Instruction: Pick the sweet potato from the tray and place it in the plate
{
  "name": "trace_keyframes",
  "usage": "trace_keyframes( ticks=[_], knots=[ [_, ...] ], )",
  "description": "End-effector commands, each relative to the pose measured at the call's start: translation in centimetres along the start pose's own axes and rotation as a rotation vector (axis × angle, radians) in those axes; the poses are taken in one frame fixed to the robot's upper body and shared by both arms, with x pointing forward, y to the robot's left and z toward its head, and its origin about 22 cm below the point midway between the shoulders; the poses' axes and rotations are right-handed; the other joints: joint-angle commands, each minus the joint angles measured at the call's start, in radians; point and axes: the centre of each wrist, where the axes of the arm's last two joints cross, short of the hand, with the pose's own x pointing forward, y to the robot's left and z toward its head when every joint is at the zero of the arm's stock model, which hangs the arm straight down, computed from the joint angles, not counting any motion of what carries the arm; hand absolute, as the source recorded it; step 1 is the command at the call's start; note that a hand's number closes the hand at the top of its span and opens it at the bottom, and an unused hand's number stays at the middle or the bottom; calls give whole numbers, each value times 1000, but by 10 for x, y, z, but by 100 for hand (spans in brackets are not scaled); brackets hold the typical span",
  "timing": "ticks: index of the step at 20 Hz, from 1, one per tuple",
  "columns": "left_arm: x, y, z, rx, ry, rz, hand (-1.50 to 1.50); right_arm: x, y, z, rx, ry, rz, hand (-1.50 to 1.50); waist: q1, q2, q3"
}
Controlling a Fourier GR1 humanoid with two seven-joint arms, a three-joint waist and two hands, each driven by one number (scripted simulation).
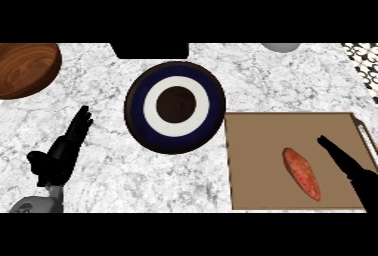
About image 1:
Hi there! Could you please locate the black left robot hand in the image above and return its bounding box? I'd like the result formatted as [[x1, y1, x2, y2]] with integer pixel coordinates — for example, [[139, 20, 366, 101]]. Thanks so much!
[[25, 105, 94, 188]]

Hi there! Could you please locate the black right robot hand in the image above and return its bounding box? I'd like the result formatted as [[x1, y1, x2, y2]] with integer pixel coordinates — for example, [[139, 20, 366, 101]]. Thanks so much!
[[316, 134, 378, 214]]

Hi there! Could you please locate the orange sweet potato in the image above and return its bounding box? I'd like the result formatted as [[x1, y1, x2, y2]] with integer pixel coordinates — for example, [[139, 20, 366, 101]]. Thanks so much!
[[280, 147, 323, 202]]

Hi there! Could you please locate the brown wooden tray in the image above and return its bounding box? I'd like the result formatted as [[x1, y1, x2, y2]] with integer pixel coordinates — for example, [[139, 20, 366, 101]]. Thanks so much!
[[223, 111, 378, 211]]

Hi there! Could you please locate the blue and white plate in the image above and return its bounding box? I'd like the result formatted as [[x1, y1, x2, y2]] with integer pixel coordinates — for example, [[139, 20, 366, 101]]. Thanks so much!
[[122, 61, 227, 155]]

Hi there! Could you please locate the brown wooden bowl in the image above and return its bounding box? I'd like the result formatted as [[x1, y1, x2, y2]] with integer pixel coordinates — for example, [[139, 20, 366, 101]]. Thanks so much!
[[0, 42, 63, 101]]

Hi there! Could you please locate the black and white patterned tile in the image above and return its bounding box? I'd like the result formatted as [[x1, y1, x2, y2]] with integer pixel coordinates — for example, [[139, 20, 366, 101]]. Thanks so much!
[[341, 42, 378, 90]]

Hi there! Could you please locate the black appliance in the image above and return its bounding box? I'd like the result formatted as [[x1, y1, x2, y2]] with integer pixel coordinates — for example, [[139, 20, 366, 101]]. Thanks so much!
[[107, 42, 190, 60]]

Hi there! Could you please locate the grey round object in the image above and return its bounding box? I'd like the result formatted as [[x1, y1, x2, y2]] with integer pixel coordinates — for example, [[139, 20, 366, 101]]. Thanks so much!
[[260, 42, 302, 53]]

